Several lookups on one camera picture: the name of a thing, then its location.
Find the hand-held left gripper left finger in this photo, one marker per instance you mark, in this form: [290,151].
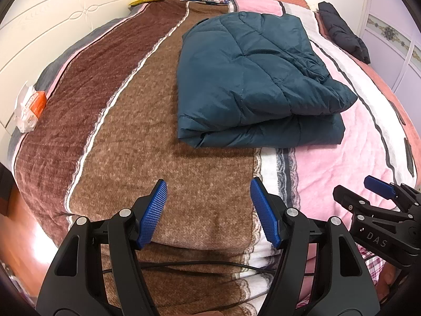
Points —
[154,214]

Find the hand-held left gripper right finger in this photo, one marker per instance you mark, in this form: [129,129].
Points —
[264,214]

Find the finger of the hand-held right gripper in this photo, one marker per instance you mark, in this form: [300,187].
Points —
[355,202]
[380,184]

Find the teal padded jacket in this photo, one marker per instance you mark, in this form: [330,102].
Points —
[243,82]

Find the person's right hand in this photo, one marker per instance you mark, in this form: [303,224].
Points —
[389,278]

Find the pink plaid clothing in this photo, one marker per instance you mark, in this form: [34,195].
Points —
[371,260]

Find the brown pink striped blanket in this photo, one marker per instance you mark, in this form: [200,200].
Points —
[131,138]

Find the salmon bed sheet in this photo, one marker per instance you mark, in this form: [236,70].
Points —
[388,89]

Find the lilac wardrobe doors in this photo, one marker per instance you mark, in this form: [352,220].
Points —
[398,46]

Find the black padded garment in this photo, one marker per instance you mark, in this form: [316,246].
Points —
[343,31]

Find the orange white plastic packet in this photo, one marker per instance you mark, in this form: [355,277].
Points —
[31,108]

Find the white bed headboard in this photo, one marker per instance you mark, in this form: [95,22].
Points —
[49,33]

